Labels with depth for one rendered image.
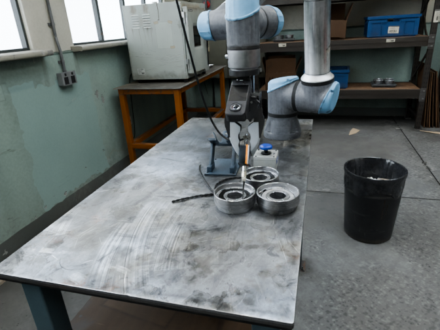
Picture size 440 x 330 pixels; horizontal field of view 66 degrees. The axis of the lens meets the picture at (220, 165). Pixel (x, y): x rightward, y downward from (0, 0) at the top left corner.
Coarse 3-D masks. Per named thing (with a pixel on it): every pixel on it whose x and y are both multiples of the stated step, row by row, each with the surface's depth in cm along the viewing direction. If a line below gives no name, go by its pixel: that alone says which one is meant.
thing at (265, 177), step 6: (252, 168) 99; (258, 168) 100; (264, 168) 99; (270, 168) 98; (258, 174) 97; (264, 174) 97; (276, 174) 96; (246, 180) 92; (252, 180) 91; (258, 180) 93; (264, 180) 93; (270, 180) 90; (276, 180) 92; (258, 186) 91
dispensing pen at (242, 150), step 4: (244, 136) 86; (248, 136) 86; (244, 140) 86; (244, 144) 86; (240, 148) 84; (244, 148) 84; (240, 152) 84; (244, 152) 84; (240, 156) 84; (244, 156) 83; (240, 160) 83; (244, 160) 83; (240, 164) 84; (244, 164) 84; (244, 168) 84; (244, 172) 84; (244, 176) 84; (244, 180) 84; (244, 184) 84
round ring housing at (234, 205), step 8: (224, 184) 90; (232, 184) 90; (240, 184) 90; (248, 184) 89; (216, 192) 88; (232, 192) 88; (240, 192) 87; (216, 200) 84; (224, 200) 82; (232, 200) 81; (240, 200) 81; (248, 200) 82; (224, 208) 83; (232, 208) 82; (240, 208) 82; (248, 208) 84
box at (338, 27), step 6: (336, 6) 403; (342, 6) 401; (336, 12) 405; (342, 12) 403; (348, 12) 388; (336, 18) 406; (342, 18) 404; (336, 24) 376; (342, 24) 374; (336, 30) 377; (342, 30) 376; (336, 36) 379; (342, 36) 377
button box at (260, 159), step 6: (258, 150) 111; (270, 150) 110; (276, 150) 110; (258, 156) 106; (264, 156) 105; (270, 156) 105; (276, 156) 106; (258, 162) 106; (264, 162) 105; (270, 162) 105; (276, 162) 106
